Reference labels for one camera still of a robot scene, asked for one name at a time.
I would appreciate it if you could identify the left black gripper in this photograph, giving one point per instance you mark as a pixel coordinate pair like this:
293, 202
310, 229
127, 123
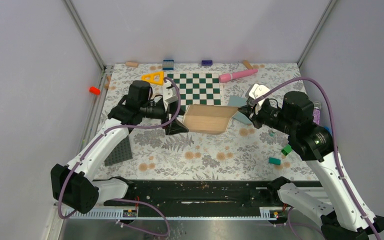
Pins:
175, 127

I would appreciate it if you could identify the wooden cylinder peg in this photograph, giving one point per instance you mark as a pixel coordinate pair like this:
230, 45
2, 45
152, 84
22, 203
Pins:
247, 64
131, 64

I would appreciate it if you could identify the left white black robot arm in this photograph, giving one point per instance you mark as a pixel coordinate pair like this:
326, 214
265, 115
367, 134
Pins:
73, 184

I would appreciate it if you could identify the green white chessboard mat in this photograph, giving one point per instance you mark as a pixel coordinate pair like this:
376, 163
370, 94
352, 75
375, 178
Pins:
198, 88

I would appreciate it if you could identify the pink toy microphone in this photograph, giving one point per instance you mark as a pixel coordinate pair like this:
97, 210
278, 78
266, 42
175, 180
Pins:
226, 77

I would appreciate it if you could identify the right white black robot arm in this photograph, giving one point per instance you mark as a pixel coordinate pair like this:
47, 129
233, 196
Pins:
341, 218

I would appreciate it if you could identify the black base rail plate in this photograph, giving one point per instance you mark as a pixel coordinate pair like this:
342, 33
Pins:
204, 198

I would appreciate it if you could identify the orange red small cylinder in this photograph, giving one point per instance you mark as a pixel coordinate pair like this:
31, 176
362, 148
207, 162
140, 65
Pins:
94, 90

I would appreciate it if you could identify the floral patterned table mat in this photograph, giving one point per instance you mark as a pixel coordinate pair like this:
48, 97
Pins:
240, 153

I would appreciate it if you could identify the grey lego baseplate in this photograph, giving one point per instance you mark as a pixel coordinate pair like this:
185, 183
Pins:
122, 152

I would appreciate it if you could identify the yellow triangle toy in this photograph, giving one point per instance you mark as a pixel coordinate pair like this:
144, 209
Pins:
156, 78

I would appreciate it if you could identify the blue grey lego brick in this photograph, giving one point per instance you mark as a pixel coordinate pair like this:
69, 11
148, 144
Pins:
168, 65

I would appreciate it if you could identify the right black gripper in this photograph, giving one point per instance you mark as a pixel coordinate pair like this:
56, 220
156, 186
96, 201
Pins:
256, 117

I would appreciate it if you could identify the right wooden cylinder peg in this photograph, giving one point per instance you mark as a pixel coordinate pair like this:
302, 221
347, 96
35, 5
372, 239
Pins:
247, 64

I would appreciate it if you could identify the teal small block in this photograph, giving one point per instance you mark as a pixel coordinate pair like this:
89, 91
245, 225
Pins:
274, 161

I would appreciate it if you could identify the left wooden cylinder peg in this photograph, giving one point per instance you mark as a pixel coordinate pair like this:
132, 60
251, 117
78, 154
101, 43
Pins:
131, 64

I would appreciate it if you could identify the purple glitter microphone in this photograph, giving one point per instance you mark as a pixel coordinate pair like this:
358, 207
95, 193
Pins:
317, 112

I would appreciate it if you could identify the purple lego brick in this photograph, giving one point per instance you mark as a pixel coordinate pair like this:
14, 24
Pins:
206, 62

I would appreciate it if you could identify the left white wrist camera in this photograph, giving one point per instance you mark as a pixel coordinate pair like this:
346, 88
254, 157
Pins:
169, 95

